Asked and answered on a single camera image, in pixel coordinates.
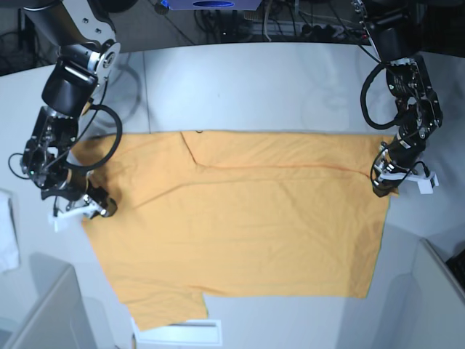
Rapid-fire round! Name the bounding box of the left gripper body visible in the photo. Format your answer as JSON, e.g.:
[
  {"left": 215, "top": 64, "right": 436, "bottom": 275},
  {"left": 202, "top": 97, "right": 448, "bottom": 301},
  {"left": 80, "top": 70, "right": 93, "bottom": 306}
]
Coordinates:
[{"left": 370, "top": 134, "right": 431, "bottom": 185}]

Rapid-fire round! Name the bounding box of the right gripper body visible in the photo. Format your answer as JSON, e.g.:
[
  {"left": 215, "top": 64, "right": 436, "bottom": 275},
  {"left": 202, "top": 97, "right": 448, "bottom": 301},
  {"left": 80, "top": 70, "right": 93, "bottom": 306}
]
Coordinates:
[{"left": 21, "top": 145, "right": 101, "bottom": 218}]

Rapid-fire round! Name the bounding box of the orange yellow T-shirt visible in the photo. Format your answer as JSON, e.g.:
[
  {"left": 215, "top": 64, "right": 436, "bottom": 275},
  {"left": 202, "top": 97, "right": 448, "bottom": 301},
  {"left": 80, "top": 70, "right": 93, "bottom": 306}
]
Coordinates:
[{"left": 82, "top": 132, "right": 389, "bottom": 330}]

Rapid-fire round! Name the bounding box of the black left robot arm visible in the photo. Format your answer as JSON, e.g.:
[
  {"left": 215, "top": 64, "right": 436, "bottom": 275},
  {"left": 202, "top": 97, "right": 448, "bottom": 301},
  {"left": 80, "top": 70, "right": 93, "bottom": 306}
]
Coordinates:
[{"left": 353, "top": 1, "right": 443, "bottom": 198}]

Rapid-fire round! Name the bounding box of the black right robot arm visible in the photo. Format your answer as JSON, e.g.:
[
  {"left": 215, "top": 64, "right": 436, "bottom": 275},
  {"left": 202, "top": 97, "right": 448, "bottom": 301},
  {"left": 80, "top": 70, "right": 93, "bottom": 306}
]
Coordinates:
[{"left": 20, "top": 1, "right": 123, "bottom": 219}]

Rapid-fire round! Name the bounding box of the white cloth at left edge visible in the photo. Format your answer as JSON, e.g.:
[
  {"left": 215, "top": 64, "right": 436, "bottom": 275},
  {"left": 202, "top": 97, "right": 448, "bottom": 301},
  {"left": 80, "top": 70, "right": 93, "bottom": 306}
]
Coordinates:
[{"left": 0, "top": 191, "right": 20, "bottom": 273}]

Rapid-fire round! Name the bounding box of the black keyboard at right edge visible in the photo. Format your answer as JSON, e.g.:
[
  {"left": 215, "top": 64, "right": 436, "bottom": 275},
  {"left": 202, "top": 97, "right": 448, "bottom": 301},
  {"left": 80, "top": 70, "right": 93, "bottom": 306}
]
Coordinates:
[{"left": 446, "top": 250, "right": 465, "bottom": 289}]

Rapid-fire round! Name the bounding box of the grey bin left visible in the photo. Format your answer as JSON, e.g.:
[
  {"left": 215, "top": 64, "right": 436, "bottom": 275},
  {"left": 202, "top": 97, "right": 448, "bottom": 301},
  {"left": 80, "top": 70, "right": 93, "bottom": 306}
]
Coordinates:
[{"left": 1, "top": 264, "right": 97, "bottom": 348}]

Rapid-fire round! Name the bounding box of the white table slot plate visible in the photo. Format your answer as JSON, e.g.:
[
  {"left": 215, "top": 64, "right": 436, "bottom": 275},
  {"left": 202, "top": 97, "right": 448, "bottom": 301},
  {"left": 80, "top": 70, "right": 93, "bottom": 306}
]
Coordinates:
[{"left": 131, "top": 318, "right": 223, "bottom": 347}]

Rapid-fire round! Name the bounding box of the blue grey box at top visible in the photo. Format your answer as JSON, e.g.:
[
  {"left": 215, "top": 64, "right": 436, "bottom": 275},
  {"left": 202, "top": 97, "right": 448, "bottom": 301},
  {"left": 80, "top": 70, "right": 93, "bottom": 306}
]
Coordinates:
[{"left": 161, "top": 0, "right": 262, "bottom": 11}]

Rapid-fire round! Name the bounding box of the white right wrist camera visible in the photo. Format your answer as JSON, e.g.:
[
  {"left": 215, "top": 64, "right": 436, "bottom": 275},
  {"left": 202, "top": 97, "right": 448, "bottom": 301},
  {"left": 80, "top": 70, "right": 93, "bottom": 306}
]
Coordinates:
[{"left": 48, "top": 214, "right": 82, "bottom": 233}]

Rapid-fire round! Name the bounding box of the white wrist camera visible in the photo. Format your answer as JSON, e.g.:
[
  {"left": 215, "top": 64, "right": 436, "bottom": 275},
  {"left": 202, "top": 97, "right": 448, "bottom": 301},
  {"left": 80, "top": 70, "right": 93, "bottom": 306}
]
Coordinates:
[
  {"left": 48, "top": 214, "right": 82, "bottom": 233},
  {"left": 417, "top": 172, "right": 439, "bottom": 195}
]

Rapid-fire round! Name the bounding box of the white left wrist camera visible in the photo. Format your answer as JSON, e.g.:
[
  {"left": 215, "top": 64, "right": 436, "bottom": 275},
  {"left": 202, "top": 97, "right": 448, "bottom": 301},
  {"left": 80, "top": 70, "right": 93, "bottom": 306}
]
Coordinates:
[{"left": 417, "top": 172, "right": 439, "bottom": 195}]

